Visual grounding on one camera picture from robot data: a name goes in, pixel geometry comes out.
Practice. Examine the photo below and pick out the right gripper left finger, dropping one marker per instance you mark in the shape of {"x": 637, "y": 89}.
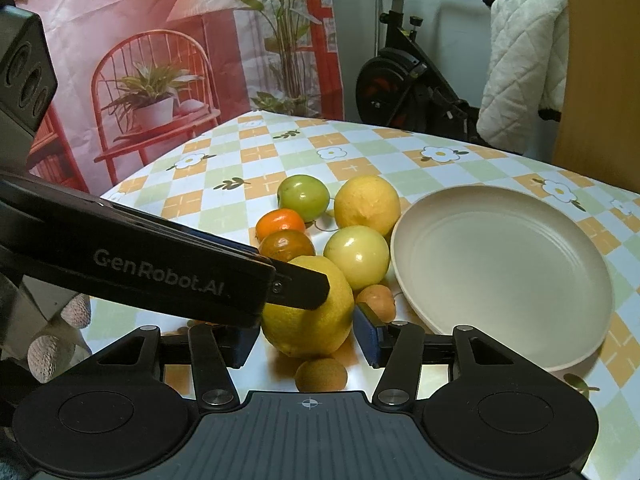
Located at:
{"x": 234, "y": 343}

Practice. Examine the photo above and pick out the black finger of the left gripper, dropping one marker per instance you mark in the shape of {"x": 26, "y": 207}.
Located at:
{"x": 296, "y": 287}

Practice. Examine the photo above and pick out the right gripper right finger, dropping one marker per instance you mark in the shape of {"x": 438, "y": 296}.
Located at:
{"x": 376, "y": 338}

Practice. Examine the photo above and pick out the small brown kiwi fruit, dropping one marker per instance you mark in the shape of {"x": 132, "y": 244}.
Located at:
{"x": 380, "y": 300}

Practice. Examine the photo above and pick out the large yellow lemon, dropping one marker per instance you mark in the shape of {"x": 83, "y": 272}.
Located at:
{"x": 304, "y": 334}

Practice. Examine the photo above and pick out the small round yellow fruit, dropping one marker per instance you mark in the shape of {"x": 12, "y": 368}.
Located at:
{"x": 321, "y": 375}

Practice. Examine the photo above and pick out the gloved left hand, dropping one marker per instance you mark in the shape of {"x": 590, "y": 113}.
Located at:
{"x": 61, "y": 345}

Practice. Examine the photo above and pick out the bright orange tangerine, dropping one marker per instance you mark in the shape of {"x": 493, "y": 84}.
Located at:
{"x": 281, "y": 219}

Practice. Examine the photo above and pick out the pale yellow apple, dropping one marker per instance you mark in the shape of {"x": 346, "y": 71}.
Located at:
{"x": 361, "y": 253}

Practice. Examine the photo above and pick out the green apple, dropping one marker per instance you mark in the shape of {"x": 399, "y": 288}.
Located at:
{"x": 306, "y": 195}

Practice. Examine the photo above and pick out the yellow orange fruit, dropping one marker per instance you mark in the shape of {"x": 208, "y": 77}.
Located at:
{"x": 367, "y": 201}

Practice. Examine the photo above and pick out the beige round plate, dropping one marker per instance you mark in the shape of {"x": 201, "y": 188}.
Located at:
{"x": 509, "y": 264}

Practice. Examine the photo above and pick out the red printed backdrop curtain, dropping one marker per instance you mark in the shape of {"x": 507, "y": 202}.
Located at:
{"x": 138, "y": 77}

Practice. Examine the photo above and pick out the black exercise bike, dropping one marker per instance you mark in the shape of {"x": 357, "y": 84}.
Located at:
{"x": 402, "y": 88}

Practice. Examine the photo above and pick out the wooden board panel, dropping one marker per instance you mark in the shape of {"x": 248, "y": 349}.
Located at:
{"x": 599, "y": 129}

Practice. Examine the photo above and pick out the white quilted blanket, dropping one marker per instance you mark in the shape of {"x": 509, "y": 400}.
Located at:
{"x": 526, "y": 71}

